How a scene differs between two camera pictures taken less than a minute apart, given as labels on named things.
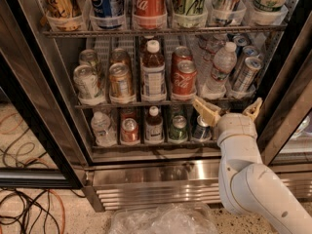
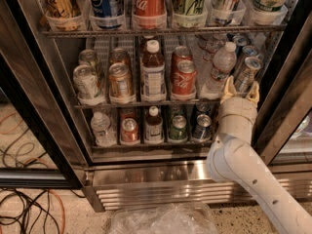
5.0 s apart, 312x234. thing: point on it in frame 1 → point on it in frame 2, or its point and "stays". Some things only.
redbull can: x=242 y=40 stays
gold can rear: x=120 y=56 stays
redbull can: x=247 y=74 stays
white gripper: x=234 y=126 → x=239 y=107
